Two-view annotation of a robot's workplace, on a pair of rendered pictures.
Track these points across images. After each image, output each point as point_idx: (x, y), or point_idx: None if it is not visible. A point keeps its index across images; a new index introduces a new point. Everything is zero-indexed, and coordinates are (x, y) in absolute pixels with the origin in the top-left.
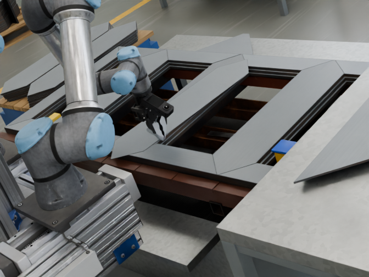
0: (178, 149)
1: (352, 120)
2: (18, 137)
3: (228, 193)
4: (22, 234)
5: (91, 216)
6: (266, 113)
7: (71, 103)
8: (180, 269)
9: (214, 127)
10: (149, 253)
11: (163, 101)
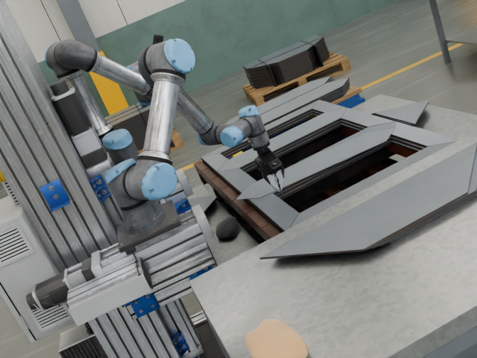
0: (281, 202)
1: (355, 209)
2: (106, 172)
3: None
4: (112, 248)
5: (162, 246)
6: (365, 183)
7: (143, 150)
8: None
9: (343, 187)
10: None
11: (275, 158)
